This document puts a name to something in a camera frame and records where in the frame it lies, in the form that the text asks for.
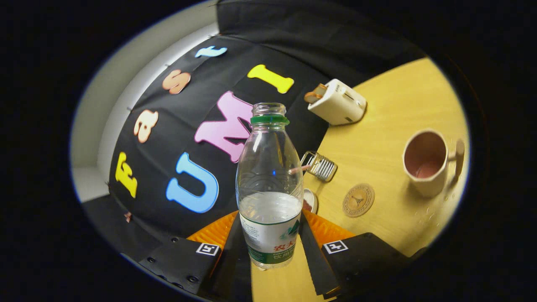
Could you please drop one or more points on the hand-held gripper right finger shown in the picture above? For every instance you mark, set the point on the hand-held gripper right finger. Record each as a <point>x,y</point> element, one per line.
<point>314,260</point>

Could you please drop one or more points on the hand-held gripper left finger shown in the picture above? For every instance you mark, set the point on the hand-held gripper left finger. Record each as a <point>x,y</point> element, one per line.
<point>228,260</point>

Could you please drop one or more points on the round wooden coaster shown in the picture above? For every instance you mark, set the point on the round wooden coaster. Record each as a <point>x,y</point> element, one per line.
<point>358,200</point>

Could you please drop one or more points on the clear plastic juice bottle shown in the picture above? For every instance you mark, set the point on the clear plastic juice bottle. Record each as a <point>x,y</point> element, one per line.
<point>268,176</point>

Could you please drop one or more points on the brown meat piece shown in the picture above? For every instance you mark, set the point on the brown meat piece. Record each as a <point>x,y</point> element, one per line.
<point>307,205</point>

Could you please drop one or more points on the white round plate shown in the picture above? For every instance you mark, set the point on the white round plate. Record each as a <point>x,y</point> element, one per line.
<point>314,197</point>

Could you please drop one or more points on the yellow wooden table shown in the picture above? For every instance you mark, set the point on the yellow wooden table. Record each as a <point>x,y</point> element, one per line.
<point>386,235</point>

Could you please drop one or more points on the pink stick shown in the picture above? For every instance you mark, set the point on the pink stick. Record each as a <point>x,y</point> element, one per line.
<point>300,169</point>

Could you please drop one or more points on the copper clip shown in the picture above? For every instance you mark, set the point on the copper clip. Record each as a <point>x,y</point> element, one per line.
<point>128,217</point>

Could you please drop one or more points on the cream toaster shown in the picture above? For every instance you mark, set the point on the cream toaster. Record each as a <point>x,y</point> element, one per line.
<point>340,102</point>

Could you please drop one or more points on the toasted bread slice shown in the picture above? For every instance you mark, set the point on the toasted bread slice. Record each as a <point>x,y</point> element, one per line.
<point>311,97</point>
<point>321,89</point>

